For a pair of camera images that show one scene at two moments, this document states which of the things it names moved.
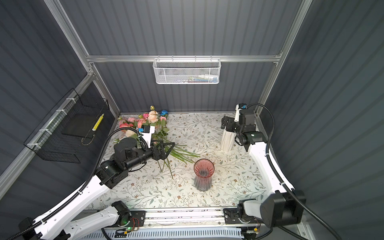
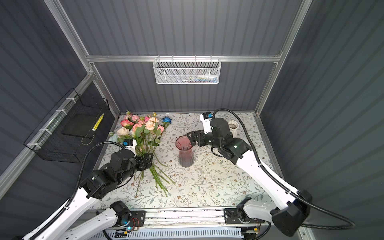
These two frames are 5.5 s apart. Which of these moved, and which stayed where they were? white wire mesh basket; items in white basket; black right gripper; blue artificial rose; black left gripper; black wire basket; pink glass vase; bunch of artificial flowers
Moved: bunch of artificial flowers; pink glass vase; black left gripper; blue artificial rose; black right gripper
Stayed: white wire mesh basket; black wire basket; items in white basket
